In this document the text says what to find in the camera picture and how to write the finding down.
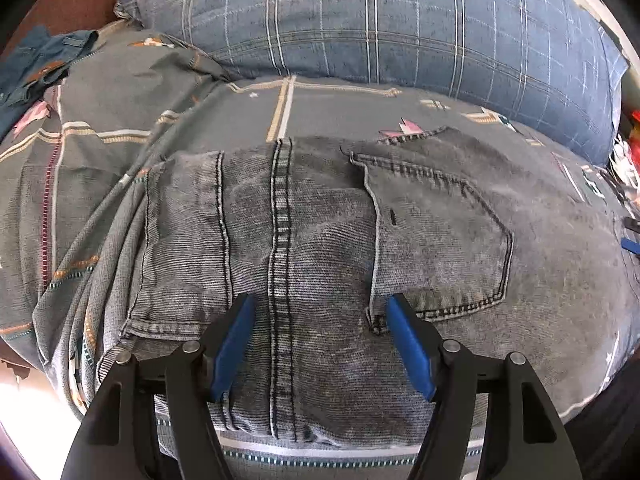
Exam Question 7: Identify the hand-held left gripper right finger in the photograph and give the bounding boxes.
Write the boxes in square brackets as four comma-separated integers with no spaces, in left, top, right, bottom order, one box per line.
[387,294,583,480]

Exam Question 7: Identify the blue plaid pillow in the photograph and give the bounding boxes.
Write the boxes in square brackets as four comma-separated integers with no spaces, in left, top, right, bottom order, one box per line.
[114,0,630,167]

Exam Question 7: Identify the grey patterned bed sheet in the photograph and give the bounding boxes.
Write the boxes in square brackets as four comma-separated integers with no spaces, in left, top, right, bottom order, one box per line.
[0,20,640,480]

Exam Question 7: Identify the blue denim garment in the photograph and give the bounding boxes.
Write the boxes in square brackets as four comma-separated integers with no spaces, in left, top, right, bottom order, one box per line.
[0,27,101,111]

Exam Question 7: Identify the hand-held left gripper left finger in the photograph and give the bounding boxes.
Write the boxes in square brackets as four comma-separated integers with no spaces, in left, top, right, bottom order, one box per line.
[60,294,258,480]

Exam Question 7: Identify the grey denim pants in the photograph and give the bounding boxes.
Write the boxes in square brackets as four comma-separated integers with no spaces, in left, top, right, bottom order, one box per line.
[95,127,640,448]

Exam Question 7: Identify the white plastic bag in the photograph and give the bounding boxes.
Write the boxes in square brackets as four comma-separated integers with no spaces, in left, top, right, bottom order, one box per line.
[606,132,640,196]

